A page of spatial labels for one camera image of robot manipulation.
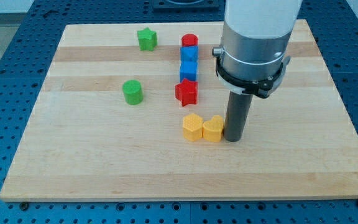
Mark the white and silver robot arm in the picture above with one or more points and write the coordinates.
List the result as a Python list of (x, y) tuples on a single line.
[(250, 59)]

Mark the red star block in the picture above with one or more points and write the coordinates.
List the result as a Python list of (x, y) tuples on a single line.
[(187, 92)]

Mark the green star block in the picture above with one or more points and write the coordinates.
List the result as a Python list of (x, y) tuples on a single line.
[(147, 39)]

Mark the yellow hexagon block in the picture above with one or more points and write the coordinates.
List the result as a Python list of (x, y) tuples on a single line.
[(192, 125)]

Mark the yellow heart block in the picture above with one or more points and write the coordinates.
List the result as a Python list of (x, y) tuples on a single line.
[(213, 129)]

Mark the blue cube block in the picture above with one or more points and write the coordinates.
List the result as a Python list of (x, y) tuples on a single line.
[(188, 70)]

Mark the green cylinder block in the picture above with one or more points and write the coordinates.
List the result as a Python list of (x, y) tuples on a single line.
[(132, 90)]

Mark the light wooden board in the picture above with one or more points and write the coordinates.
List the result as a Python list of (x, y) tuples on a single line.
[(84, 143)]

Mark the blue triangle-top block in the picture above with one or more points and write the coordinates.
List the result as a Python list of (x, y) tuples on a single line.
[(189, 53)]

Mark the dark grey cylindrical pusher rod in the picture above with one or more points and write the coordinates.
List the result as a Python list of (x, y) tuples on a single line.
[(236, 116)]

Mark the red cylinder block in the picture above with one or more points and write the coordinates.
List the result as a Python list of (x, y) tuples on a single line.
[(189, 40)]

